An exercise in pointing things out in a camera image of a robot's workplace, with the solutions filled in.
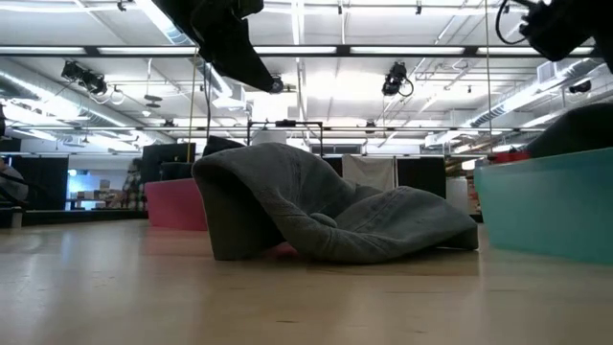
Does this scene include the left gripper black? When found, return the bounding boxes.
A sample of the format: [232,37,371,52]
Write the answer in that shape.
[152,0,278,93]

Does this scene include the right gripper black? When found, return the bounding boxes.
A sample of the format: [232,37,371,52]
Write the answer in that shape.
[518,0,598,63]

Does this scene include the dark blue cap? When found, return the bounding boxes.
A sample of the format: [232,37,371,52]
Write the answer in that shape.
[525,102,613,160]
[202,134,247,157]

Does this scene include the black monitor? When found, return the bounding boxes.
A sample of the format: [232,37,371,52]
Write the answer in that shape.
[140,142,197,184]

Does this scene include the red plastic bin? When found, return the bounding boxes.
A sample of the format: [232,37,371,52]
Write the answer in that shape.
[144,177,210,233]

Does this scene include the person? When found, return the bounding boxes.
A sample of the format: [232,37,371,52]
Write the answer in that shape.
[122,157,146,213]
[0,156,31,203]

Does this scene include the white hanging cloth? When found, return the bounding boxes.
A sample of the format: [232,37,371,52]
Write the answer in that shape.
[340,153,397,193]

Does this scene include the green plastic bin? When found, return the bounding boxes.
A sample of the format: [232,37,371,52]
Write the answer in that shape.
[473,147,613,266]

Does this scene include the grey cap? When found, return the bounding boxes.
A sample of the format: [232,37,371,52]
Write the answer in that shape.
[191,141,481,265]

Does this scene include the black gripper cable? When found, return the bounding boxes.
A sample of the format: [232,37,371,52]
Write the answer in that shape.
[494,0,529,46]

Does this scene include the black metal rig frame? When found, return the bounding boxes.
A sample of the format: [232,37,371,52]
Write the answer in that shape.
[0,44,613,59]

